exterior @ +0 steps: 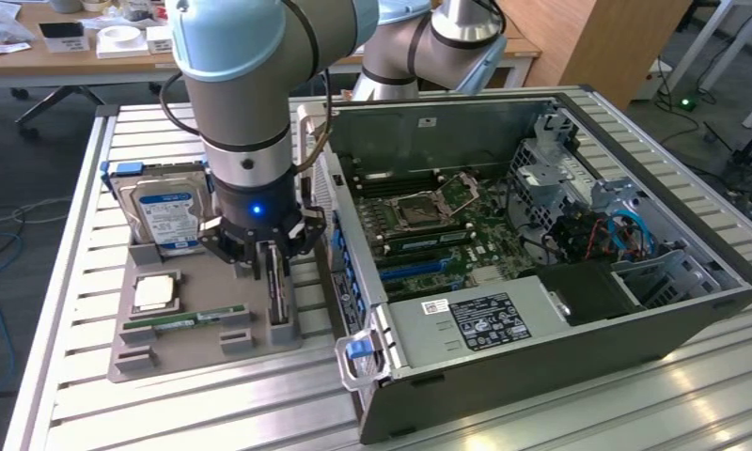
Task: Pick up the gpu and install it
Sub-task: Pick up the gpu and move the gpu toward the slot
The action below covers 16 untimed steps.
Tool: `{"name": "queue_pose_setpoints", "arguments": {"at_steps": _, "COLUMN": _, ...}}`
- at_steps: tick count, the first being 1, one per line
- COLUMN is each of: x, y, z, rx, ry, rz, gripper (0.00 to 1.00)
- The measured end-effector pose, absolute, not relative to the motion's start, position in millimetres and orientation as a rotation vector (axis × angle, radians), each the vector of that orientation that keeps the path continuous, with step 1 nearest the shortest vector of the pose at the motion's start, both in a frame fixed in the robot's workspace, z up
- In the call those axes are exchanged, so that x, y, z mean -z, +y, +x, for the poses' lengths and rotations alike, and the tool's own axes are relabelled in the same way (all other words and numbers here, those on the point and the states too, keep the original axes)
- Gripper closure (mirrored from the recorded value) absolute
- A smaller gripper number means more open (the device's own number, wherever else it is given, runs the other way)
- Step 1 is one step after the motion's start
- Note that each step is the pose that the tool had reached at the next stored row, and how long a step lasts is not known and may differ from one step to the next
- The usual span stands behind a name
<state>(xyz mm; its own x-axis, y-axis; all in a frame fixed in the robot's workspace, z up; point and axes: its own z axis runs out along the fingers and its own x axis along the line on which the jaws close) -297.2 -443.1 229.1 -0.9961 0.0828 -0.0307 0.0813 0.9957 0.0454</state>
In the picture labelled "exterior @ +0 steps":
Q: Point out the white table frame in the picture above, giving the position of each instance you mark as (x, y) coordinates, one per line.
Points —
(727, 42)

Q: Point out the black office chair base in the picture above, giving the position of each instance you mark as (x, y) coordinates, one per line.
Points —
(56, 101)

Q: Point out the blue expansion slot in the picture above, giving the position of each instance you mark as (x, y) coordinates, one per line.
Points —
(413, 270)

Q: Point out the green graphics card black fan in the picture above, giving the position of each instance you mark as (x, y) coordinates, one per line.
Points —
(277, 291)

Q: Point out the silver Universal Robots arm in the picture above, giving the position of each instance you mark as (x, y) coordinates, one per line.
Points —
(244, 70)

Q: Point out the green motherboard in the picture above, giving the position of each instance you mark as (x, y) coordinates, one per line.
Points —
(495, 235)

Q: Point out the grey parts rack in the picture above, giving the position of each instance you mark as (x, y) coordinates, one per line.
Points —
(188, 347)

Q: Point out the green RAM stick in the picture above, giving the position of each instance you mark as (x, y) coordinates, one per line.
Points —
(181, 319)

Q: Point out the perforated metal drive cage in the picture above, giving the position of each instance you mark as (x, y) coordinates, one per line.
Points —
(539, 188)

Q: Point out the wooden desk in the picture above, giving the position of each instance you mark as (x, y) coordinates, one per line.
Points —
(68, 63)

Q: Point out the metal socket cover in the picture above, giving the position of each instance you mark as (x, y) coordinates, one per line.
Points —
(460, 192)

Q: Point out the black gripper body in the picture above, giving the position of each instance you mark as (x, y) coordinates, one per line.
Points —
(256, 211)

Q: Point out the blue case latch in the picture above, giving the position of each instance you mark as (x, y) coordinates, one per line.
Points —
(359, 350)

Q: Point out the plain white box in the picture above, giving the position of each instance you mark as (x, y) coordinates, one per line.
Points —
(158, 42)

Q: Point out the hard disk blue label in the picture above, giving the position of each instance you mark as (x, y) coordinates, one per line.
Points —
(162, 216)

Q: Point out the clear plastic bag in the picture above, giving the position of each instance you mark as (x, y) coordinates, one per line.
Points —
(0, 23)

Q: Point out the open grey PC case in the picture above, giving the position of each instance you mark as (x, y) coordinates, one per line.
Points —
(539, 376)

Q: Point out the black fan shroud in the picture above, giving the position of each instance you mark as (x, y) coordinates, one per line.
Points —
(583, 291)

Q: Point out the metal disk bay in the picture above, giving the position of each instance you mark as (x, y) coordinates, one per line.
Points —
(664, 282)

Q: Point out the silver CPU chip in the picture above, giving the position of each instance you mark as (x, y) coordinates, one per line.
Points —
(154, 293)

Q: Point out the CPU socket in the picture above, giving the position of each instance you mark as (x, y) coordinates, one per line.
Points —
(421, 211)

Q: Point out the grey power supply unit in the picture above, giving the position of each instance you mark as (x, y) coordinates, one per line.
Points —
(413, 329)

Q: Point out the white box black lid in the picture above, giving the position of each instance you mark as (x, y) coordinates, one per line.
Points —
(64, 37)

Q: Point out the wooden cabinet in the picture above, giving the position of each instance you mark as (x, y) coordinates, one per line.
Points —
(613, 42)

